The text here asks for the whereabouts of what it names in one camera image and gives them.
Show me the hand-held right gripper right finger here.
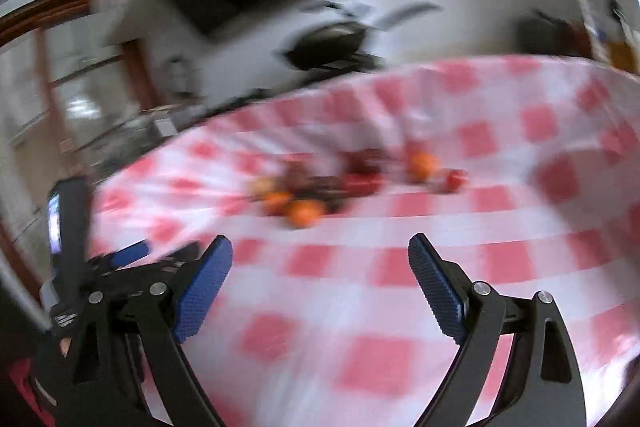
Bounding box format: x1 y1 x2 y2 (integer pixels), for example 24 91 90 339
407 233 587 427

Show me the black wok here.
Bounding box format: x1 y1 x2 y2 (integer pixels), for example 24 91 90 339
282 21 373 70

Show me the red white checked tablecloth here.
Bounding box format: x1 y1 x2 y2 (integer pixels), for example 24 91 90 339
90 54 640 427

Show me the red object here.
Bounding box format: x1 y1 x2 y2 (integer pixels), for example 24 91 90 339
7 357 57 427

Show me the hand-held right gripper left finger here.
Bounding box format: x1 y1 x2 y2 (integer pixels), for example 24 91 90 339
55 234 234 427

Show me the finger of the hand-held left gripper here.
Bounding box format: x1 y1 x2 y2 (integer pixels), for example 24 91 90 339
152 243 202 282
90 239 152 280

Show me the wrinkled dark red apple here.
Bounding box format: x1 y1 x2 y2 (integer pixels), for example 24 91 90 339
282 161 313 188

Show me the large orange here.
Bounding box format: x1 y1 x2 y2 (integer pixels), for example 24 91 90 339
287 199 326 229

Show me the dark container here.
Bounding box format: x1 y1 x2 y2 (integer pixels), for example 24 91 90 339
517 12 586 55

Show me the wooden glass door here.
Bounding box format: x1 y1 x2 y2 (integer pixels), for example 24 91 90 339
0 0 161 188

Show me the red tomato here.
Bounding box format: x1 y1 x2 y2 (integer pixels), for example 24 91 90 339
440 169 467 194
341 173 383 198

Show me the yellow packet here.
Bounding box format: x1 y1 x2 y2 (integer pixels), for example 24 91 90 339
607 39 638 68

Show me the dark round fruit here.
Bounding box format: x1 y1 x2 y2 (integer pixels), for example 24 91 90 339
310 177 346 212

